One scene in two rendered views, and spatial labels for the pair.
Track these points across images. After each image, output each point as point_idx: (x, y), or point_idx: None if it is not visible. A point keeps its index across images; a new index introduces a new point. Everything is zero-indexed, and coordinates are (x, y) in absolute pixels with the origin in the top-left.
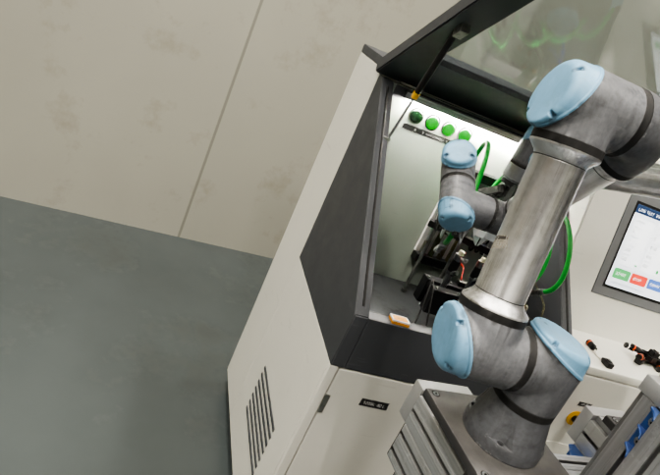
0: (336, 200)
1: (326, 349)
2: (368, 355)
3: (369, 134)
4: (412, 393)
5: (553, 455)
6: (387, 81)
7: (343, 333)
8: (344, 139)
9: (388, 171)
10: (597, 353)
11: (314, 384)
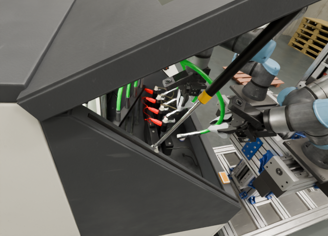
0: (118, 215)
1: (215, 225)
2: None
3: (135, 169)
4: (292, 184)
5: (305, 138)
6: (76, 110)
7: (232, 215)
8: (35, 200)
9: None
10: None
11: (213, 231)
